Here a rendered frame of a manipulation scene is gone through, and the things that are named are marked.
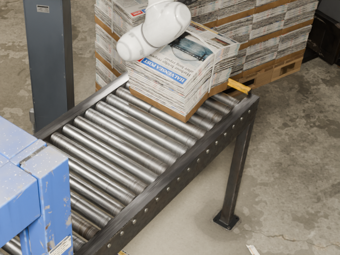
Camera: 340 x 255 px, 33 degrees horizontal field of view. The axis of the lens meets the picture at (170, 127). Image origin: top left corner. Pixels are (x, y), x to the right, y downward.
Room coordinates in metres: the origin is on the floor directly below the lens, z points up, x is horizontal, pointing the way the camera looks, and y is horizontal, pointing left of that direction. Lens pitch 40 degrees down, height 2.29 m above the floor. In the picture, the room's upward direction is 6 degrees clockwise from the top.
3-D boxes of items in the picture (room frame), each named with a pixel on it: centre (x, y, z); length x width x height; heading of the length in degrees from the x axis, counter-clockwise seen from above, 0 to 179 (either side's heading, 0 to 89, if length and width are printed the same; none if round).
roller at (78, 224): (1.32, 0.39, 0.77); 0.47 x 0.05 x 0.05; 58
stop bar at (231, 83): (2.15, -0.15, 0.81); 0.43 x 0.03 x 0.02; 58
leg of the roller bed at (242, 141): (2.00, -0.34, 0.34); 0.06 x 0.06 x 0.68; 58
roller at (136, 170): (1.59, 0.22, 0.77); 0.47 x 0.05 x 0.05; 58
